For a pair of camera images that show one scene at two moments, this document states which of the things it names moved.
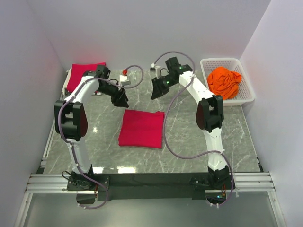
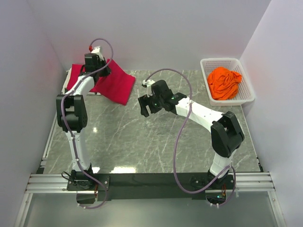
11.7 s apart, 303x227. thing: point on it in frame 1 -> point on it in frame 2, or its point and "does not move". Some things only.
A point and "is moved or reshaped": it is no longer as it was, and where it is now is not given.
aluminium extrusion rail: x=239 y=182 does not move
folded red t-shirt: x=77 y=71 does not move
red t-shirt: x=141 y=128 is moved or reshaped
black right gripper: x=158 y=91 -> x=145 y=101
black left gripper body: x=112 y=90 -> x=103 y=72
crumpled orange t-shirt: x=224 y=82 does not move
